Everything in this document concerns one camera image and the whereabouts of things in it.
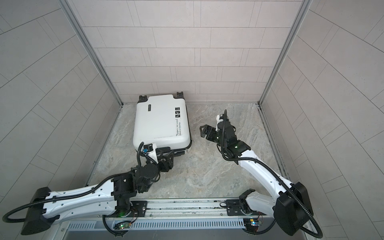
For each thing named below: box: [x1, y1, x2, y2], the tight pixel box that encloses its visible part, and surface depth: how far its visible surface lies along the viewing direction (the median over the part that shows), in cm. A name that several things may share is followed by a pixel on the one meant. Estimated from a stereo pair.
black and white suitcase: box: [132, 91, 192, 155], surface depth 82 cm
